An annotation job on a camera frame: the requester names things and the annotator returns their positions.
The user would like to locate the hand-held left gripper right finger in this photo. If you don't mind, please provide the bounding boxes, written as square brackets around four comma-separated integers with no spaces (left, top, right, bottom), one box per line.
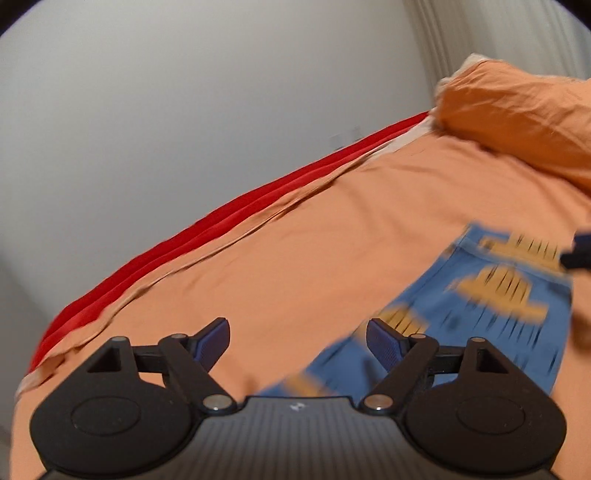
[361,318,509,415]

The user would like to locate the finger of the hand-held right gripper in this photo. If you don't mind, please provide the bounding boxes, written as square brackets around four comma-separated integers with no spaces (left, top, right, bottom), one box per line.
[560,231,591,273]

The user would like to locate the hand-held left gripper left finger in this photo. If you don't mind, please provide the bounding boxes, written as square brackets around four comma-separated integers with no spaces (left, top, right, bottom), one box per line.
[87,318,237,414]

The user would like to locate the blue pants with yellow print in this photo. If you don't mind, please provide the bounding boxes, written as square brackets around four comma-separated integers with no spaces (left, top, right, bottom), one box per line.
[256,223,575,398]

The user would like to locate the red bed sheet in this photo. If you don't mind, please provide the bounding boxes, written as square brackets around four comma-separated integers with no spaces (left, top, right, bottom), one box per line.
[28,111,432,372]

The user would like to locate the orange duvet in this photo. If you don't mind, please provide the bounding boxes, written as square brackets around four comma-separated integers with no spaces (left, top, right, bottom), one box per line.
[14,111,591,480]

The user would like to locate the orange pillow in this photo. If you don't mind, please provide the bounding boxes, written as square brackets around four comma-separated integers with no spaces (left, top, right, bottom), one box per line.
[434,53,591,195]

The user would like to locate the white curtain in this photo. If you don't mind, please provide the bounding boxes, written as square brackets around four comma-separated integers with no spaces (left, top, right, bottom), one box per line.
[404,0,591,84]

